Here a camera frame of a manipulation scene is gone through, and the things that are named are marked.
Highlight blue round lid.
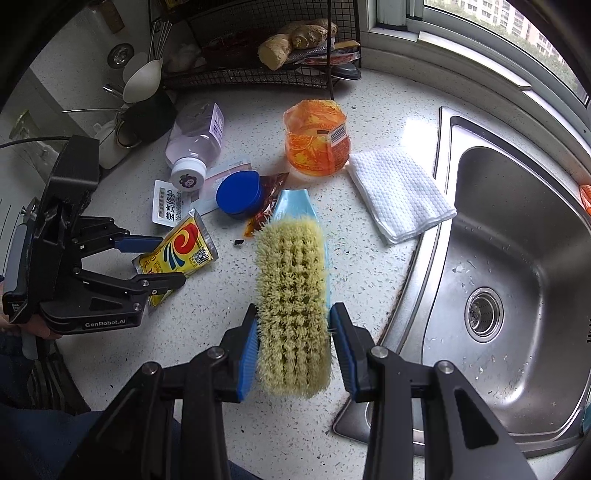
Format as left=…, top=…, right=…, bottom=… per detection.
left=215, top=171, right=265, bottom=220

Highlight steel chopsticks bundle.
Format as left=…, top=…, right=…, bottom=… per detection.
left=147, top=17, right=175, bottom=63

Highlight black cable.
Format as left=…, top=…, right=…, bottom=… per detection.
left=0, top=135, right=70, bottom=149

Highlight orange plastic pouch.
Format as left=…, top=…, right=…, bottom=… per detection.
left=283, top=99, right=352, bottom=174

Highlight white printed sachet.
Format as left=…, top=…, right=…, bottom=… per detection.
left=153, top=179, right=197, bottom=228

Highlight red brown sauce packet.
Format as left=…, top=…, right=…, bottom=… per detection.
left=244, top=172, right=291, bottom=238

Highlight yellow seasoning packet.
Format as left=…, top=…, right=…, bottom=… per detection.
left=132, top=209, right=219, bottom=308

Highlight yellow bristle scrubbing brush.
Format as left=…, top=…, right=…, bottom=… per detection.
left=253, top=188, right=333, bottom=397

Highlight white folded cloth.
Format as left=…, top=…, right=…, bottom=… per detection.
left=346, top=147, right=458, bottom=245

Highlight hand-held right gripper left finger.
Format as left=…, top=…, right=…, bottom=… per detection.
left=58, top=302, right=259, bottom=480

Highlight window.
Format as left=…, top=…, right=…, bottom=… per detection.
left=374, top=0, right=591, bottom=107

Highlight stainless steel sink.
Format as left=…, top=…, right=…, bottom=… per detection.
left=332, top=106, right=591, bottom=457

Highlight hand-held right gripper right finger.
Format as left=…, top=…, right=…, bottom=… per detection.
left=329, top=302, right=539, bottom=480

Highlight ginger root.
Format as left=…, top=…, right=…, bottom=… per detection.
left=257, top=18, right=339, bottom=71

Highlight person's left hand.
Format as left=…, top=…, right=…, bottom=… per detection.
left=0, top=314, right=63, bottom=342

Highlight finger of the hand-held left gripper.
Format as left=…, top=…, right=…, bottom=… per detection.
left=71, top=216, right=163, bottom=254
left=71, top=267, right=188, bottom=298

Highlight small white teapot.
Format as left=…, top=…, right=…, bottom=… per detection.
left=92, top=117, right=134, bottom=171

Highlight person's legs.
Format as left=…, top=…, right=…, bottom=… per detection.
left=0, top=332, right=259, bottom=480

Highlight garlic bulb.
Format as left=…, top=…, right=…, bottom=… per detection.
left=165, top=42, right=206, bottom=72

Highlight white capped plastic bottle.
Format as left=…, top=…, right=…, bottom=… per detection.
left=165, top=102, right=225, bottom=193

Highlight white plastic spoon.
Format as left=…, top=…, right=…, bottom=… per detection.
left=122, top=59, right=163, bottom=103

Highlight pale pink card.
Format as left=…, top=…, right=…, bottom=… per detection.
left=191, top=159, right=252, bottom=215

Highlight black wire rack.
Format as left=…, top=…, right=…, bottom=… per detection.
left=159, top=0, right=363, bottom=90

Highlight black utensil holder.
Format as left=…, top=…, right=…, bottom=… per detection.
left=121, top=92, right=178, bottom=144

